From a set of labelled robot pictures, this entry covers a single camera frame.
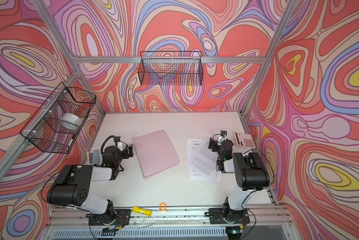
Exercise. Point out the black wire basket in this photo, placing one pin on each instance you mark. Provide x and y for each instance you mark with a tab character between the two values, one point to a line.
47	132
170	68

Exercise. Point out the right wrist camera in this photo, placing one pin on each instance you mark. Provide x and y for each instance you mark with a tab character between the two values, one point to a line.
223	134

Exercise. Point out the grey blue stapler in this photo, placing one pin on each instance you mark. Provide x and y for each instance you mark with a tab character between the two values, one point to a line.
95	157

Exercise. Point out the yellow glue stick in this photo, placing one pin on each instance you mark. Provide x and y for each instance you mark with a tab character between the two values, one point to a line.
142	211

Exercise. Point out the pink folder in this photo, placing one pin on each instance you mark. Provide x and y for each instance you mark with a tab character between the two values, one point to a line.
155	153

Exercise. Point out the pink calculator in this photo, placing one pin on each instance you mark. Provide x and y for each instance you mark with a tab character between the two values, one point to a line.
244	140

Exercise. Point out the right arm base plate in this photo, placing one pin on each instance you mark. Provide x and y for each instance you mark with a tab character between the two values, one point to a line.
219	216

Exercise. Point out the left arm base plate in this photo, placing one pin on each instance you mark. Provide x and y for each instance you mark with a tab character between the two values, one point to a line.
120	217

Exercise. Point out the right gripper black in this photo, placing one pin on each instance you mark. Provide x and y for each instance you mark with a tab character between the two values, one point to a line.
215	143

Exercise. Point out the black wire basket left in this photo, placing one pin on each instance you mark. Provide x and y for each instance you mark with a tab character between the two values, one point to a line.
47	132

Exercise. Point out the white tape roll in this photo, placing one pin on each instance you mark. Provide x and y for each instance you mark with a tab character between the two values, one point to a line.
72	119

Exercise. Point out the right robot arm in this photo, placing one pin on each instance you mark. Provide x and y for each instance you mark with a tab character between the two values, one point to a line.
251	177

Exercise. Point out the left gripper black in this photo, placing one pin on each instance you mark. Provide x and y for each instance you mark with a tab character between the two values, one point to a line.
125	154

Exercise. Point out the black wire basket back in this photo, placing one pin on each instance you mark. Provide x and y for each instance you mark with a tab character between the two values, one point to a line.
170	68

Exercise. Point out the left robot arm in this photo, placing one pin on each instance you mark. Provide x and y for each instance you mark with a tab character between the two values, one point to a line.
71	187

